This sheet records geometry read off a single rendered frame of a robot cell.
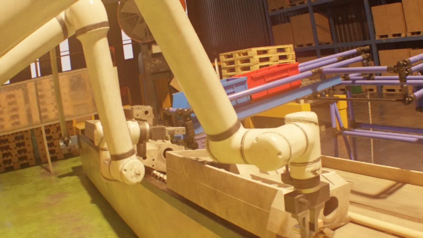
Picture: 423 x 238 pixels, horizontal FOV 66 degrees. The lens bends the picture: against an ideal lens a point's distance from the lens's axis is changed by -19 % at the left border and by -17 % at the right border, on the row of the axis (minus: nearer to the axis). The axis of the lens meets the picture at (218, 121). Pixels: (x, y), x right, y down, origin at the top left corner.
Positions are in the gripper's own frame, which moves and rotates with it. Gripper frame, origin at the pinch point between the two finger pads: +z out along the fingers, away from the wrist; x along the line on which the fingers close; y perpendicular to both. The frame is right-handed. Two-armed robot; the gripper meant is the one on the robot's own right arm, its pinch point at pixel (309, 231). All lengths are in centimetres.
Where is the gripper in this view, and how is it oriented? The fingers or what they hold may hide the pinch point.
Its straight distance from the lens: 109.5
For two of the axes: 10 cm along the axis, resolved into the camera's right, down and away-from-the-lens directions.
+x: 8.7, -1.9, 4.6
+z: 1.5, 9.8, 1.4
